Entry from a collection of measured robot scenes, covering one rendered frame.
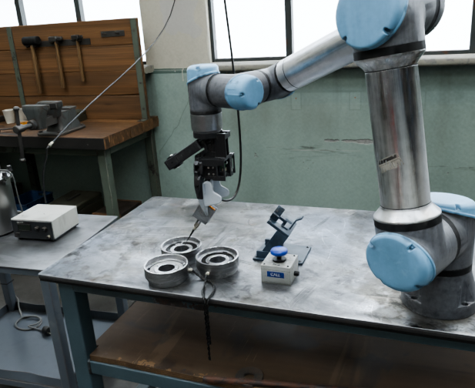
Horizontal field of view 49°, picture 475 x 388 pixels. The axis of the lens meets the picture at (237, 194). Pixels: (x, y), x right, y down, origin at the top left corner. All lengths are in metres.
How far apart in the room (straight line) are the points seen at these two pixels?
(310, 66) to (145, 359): 0.85
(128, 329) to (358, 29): 1.07
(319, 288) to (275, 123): 1.74
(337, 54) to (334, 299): 0.51
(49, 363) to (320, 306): 1.27
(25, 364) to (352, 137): 1.82
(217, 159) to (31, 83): 2.34
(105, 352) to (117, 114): 1.85
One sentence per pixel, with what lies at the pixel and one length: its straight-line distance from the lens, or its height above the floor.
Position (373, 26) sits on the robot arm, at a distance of 0.86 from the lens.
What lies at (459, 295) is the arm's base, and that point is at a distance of 1.11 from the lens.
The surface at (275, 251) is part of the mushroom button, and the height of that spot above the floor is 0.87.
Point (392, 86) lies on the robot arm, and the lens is 0.89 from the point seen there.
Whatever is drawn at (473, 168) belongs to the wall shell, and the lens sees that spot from 2.76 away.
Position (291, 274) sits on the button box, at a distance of 1.19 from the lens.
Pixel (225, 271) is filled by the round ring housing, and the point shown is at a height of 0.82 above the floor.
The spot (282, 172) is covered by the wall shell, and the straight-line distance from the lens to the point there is 2.89.
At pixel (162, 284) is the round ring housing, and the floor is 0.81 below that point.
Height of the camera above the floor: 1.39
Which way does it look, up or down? 19 degrees down
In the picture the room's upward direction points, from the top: 4 degrees counter-clockwise
